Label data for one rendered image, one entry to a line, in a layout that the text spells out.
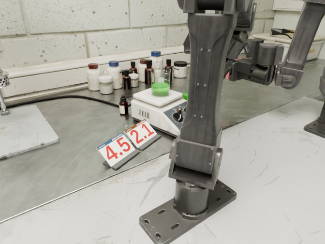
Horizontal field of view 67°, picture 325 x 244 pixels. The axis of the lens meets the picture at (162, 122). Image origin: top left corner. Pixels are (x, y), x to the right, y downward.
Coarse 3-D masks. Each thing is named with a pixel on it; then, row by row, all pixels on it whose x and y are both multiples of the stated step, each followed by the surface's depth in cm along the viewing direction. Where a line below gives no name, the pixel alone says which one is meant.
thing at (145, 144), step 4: (152, 128) 73; (128, 136) 67; (152, 136) 72; (156, 136) 72; (160, 136) 72; (132, 140) 67; (144, 140) 69; (148, 140) 70; (152, 140) 70; (132, 144) 68; (140, 144) 68; (144, 144) 68; (148, 144) 68; (140, 148) 66; (144, 148) 67
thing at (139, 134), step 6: (138, 126) 71; (144, 126) 72; (132, 132) 68; (138, 132) 69; (144, 132) 71; (150, 132) 72; (132, 138) 67; (138, 138) 68; (144, 138) 69; (138, 144) 67
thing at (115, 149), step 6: (120, 138) 65; (108, 144) 62; (114, 144) 63; (120, 144) 64; (126, 144) 65; (102, 150) 60; (108, 150) 61; (114, 150) 62; (120, 150) 63; (126, 150) 64; (108, 156) 60; (114, 156) 61; (120, 156) 62
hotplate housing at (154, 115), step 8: (136, 104) 78; (144, 104) 76; (168, 104) 76; (176, 104) 77; (136, 112) 79; (144, 112) 77; (152, 112) 74; (160, 112) 72; (136, 120) 81; (152, 120) 75; (160, 120) 73; (168, 120) 71; (160, 128) 75; (168, 128) 72; (176, 128) 71; (176, 136) 71
